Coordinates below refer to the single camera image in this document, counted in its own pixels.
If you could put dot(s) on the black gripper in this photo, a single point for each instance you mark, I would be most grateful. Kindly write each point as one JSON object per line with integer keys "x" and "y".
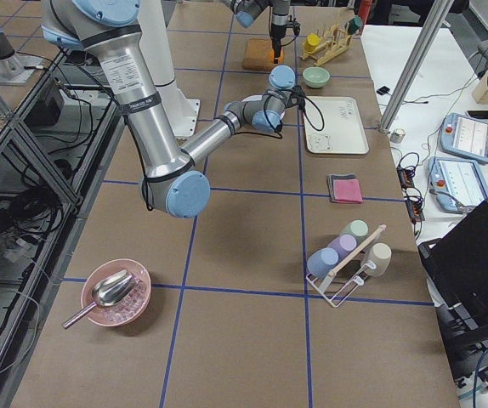
{"x": 276, "y": 22}

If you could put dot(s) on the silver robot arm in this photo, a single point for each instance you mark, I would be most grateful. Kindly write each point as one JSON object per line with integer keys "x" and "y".
{"x": 247, "y": 11}
{"x": 129, "y": 40}

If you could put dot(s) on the cream serving tray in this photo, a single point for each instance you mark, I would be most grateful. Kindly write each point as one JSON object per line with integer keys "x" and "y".
{"x": 343, "y": 132}

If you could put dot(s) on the wooden cutting board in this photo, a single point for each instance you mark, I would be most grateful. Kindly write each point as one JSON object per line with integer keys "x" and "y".
{"x": 259, "y": 55}

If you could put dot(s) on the yellow cup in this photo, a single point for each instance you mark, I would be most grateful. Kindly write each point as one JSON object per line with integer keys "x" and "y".
{"x": 311, "y": 43}

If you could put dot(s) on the green ceramic bowl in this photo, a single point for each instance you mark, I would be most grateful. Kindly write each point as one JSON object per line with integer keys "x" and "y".
{"x": 316, "y": 77}

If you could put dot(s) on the wooden dish rack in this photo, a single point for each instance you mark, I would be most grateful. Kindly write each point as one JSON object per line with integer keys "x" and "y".
{"x": 334, "y": 40}

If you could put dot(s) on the dark green cup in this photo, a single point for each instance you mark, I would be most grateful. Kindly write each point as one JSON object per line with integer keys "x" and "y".
{"x": 354, "y": 25}

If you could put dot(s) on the small black box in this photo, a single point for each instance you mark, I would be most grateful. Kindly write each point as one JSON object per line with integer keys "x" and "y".
{"x": 383, "y": 90}

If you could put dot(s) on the small metal cylinder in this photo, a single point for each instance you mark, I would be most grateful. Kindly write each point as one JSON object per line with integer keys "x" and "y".
{"x": 397, "y": 135}

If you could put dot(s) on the pink and grey cloths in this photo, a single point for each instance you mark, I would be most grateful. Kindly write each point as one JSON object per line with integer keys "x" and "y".
{"x": 344, "y": 188}

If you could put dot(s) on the black smartphone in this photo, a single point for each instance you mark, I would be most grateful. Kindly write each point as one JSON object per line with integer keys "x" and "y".
{"x": 478, "y": 114}

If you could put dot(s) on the green plastic cup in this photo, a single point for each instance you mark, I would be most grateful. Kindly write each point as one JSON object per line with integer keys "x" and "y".
{"x": 358, "y": 229}

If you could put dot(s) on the purple plastic cup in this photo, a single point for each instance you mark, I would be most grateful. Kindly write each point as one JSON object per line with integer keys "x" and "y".
{"x": 343, "y": 245}

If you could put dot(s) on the upper teach pendant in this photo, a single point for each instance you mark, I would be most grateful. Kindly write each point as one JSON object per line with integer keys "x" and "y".
{"x": 465, "y": 137}

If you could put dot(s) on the teach pendant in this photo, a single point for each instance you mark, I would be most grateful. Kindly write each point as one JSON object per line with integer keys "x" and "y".
{"x": 465, "y": 137}
{"x": 457, "y": 184}

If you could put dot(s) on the blue plastic cup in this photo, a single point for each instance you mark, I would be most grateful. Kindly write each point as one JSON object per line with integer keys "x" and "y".
{"x": 321, "y": 262}

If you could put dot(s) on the lower teach pendant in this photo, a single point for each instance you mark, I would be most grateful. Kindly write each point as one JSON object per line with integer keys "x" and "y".
{"x": 457, "y": 184}

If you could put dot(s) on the beige plastic cup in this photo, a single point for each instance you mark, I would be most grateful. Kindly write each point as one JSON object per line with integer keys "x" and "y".
{"x": 377, "y": 259}

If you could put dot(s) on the metal scoop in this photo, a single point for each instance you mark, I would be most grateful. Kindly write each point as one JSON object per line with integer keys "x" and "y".
{"x": 106, "y": 293}

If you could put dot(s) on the black laptop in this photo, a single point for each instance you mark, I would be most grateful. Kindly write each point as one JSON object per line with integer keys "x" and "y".
{"x": 457, "y": 264}

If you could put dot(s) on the pink bowl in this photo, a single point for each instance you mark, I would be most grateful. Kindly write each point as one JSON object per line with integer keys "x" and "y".
{"x": 131, "y": 301}

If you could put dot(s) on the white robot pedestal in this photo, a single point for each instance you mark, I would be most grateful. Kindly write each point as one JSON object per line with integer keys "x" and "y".
{"x": 182, "y": 112}

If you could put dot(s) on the aluminium frame post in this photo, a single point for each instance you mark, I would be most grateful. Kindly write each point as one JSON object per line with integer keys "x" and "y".
{"x": 432, "y": 24}

